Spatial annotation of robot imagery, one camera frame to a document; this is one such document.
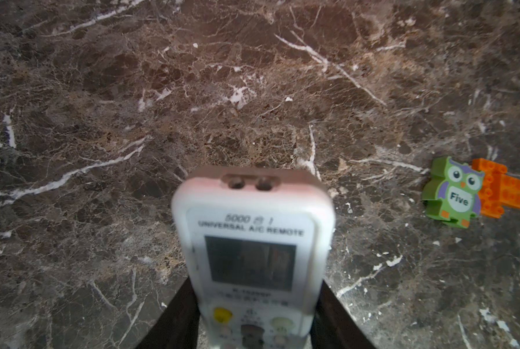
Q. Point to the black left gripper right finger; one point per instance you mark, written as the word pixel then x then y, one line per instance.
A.
pixel 332 327

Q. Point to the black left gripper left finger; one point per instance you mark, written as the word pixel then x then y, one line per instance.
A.
pixel 178 325

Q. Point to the grey remote control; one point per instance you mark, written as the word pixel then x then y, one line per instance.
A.
pixel 255 242

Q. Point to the green owl puzzle piece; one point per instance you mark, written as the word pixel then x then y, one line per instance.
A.
pixel 452 194

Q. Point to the orange toy brick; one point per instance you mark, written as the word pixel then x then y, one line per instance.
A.
pixel 499 190

